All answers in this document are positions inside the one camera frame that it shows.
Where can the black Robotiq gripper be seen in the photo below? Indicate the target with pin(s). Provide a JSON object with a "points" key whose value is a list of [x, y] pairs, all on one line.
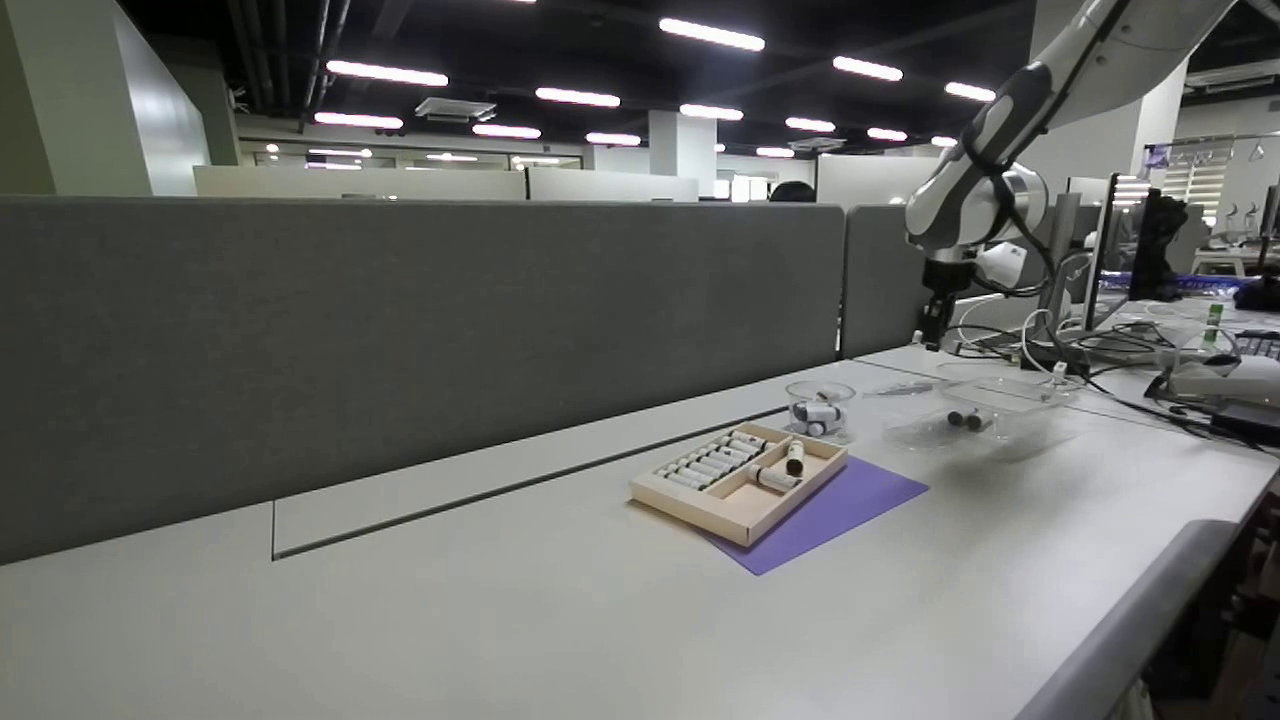
{"points": [[946, 286]]}

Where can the long grey desk partition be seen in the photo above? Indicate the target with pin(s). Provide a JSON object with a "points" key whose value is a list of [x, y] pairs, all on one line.
{"points": [[333, 360]]}

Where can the wooden compartment tray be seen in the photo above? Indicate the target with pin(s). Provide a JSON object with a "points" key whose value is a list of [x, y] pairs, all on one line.
{"points": [[706, 512]]}

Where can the small clear bottle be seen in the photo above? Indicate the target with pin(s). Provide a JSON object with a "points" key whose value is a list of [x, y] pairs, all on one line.
{"points": [[1215, 326]]}

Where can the green structural pillar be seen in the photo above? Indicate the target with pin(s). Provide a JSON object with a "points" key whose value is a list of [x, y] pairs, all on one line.
{"points": [[65, 106]]}

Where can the dark rounded headrest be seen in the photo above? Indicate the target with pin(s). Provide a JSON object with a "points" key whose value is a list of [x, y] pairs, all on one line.
{"points": [[795, 192]]}

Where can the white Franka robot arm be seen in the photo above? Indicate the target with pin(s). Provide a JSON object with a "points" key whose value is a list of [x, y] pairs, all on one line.
{"points": [[1104, 53]]}

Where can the small dark vial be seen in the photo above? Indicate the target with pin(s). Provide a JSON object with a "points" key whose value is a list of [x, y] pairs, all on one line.
{"points": [[983, 422], [956, 417]]}

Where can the ceiling air vent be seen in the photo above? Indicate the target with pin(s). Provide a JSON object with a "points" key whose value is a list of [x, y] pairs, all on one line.
{"points": [[458, 108]]}

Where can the thin black monitor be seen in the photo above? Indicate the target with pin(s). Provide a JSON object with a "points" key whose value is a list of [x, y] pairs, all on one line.
{"points": [[1102, 266]]}

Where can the short white vial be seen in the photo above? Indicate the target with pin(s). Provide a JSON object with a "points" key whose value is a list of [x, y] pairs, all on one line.
{"points": [[768, 476]]}

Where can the black desk device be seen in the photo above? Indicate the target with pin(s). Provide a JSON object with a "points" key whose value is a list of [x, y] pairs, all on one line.
{"points": [[1162, 247]]}

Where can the large white vial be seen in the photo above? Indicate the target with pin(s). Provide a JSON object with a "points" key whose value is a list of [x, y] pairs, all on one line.
{"points": [[795, 465]]}

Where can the white vial in bowl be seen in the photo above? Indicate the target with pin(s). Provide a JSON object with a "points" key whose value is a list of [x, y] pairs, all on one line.
{"points": [[829, 415], [810, 417]]}

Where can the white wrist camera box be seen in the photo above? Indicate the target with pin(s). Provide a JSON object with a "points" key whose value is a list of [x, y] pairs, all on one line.
{"points": [[1006, 266]]}

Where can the large clear petri dish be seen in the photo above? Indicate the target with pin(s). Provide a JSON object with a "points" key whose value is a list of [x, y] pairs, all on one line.
{"points": [[922, 438]]}

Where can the short grey desk partition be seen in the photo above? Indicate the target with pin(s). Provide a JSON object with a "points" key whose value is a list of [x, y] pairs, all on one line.
{"points": [[882, 280]]}

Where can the round glass bowl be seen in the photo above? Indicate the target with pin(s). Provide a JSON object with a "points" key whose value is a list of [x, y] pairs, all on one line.
{"points": [[822, 394]]}

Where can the purple paper mat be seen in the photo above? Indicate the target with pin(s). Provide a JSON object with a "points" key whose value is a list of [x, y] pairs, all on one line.
{"points": [[855, 500]]}

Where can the fluorescent ceiling light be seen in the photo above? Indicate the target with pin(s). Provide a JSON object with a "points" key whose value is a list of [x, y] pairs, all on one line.
{"points": [[612, 136], [356, 122], [576, 99], [810, 127], [389, 73], [946, 142], [715, 113], [890, 136], [506, 133], [715, 34], [969, 95], [868, 68]]}

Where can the white cubicle panel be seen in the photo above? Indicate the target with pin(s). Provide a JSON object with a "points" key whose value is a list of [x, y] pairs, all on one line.
{"points": [[864, 183], [360, 183], [612, 185]]}

